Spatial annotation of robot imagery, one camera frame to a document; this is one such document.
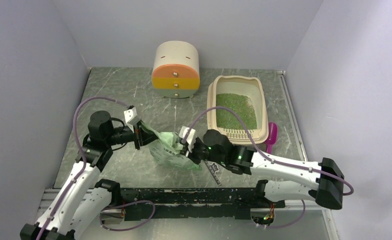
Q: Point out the beige orange drawer cabinet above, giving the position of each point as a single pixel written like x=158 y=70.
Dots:
x=176 y=70

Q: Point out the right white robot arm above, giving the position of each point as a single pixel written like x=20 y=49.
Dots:
x=321 y=182

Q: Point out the magenta plastic scoop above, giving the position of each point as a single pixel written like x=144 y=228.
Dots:
x=272 y=137

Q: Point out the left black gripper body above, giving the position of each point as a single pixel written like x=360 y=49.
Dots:
x=119 y=135

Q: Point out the black mounting rail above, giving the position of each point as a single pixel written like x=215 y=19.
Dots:
x=184 y=203

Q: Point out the beige litter box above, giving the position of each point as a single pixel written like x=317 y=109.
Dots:
x=244 y=96

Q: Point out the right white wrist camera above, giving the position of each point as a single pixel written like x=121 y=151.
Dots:
x=188 y=137

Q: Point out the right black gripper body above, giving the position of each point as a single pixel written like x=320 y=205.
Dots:
x=199 y=152

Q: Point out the green litter bag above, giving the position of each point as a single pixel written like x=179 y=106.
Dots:
x=166 y=149

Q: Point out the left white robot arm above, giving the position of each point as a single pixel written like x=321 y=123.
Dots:
x=84 y=195

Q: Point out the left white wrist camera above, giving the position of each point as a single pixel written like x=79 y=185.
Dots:
x=131 y=116

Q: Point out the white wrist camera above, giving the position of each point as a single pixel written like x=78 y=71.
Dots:
x=188 y=137
x=131 y=116

